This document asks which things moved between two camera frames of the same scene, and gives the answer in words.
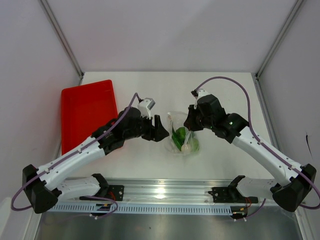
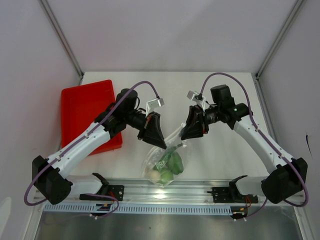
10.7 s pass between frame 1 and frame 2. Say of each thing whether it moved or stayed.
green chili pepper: moved
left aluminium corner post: stayed
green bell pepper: moved
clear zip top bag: moved
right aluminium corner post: stayed
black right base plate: stayed
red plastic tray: stayed
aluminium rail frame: stayed
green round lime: moved
